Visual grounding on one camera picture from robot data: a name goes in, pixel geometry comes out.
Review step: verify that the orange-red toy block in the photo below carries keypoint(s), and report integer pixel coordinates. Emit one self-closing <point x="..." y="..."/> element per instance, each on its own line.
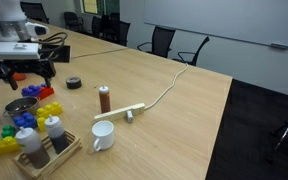
<point x="45" y="91"/>

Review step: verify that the yellow toy block left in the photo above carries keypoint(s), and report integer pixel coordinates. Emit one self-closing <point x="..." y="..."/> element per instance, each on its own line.
<point x="8" y="145"/>

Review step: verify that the small metal pot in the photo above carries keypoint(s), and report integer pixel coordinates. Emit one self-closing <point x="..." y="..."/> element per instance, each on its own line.
<point x="21" y="105"/>

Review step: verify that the large brown squeeze bottle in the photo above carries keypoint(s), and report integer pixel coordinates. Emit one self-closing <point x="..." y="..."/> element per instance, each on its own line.
<point x="31" y="145"/>

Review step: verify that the black tape roll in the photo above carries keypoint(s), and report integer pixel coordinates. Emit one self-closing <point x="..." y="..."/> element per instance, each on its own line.
<point x="73" y="82"/>

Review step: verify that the black tablet box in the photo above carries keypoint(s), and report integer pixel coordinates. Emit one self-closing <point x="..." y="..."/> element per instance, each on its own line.
<point x="57" y="53"/>

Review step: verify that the black chair top left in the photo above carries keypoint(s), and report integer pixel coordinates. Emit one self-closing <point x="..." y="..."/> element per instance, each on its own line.
<point x="34" y="11"/>

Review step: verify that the yellow toy block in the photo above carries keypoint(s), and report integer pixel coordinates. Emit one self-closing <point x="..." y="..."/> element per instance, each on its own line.
<point x="51" y="109"/>
<point x="8" y="145"/>

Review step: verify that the black office chair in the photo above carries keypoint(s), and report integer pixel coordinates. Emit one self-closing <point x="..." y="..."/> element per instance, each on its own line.
<point x="161" y="41"/>
<point x="194" y="55"/>

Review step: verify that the orange plastic cup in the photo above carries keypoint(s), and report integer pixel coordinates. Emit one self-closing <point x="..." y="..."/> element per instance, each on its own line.
<point x="19" y="76"/>

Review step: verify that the black office chair middle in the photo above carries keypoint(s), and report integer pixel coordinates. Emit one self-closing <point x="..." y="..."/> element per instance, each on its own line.
<point x="161" y="41"/>

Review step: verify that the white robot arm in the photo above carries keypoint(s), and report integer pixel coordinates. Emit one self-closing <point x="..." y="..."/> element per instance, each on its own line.
<point x="20" y="49"/>

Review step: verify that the whiteboard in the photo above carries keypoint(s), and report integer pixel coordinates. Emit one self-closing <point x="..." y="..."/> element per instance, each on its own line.
<point x="255" y="21"/>

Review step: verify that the brown sauce squeeze bottle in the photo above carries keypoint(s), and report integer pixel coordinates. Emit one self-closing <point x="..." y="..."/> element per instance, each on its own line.
<point x="104" y="96"/>

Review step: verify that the white ceramic mug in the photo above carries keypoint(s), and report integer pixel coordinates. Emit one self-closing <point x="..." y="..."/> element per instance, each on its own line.
<point x="103" y="132"/>

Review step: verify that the dark squeeze bottle in tray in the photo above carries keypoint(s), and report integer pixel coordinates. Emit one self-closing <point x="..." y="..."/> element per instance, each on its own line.
<point x="56" y="133"/>

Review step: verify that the black chair by window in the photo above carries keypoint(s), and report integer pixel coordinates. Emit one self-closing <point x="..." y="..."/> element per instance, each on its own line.
<point x="110" y="28"/>

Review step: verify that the green toy block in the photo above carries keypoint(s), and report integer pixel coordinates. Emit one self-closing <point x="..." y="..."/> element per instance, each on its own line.
<point x="8" y="130"/>

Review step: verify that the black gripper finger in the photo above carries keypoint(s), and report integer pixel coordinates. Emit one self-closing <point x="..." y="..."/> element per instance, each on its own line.
<point x="48" y="82"/>
<point x="12" y="83"/>

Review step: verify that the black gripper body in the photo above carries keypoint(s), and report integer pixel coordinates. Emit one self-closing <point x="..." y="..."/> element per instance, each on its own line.
<point x="43" y="67"/>

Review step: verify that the cream power strip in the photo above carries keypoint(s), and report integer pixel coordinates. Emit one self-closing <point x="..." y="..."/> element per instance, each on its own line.
<point x="123" y="113"/>

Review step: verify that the whiteboard eraser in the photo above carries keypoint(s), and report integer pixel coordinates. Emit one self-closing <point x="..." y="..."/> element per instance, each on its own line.
<point x="279" y="46"/>

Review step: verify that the blue toy block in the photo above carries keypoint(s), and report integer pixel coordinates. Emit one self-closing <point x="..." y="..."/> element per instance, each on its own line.
<point x="26" y="120"/>
<point x="31" y="90"/>

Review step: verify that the yellow toy block right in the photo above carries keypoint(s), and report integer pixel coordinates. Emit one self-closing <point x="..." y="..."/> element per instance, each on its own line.
<point x="51" y="109"/>

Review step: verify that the black office chair right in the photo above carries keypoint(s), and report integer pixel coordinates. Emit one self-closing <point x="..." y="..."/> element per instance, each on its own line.
<point x="194" y="55"/>

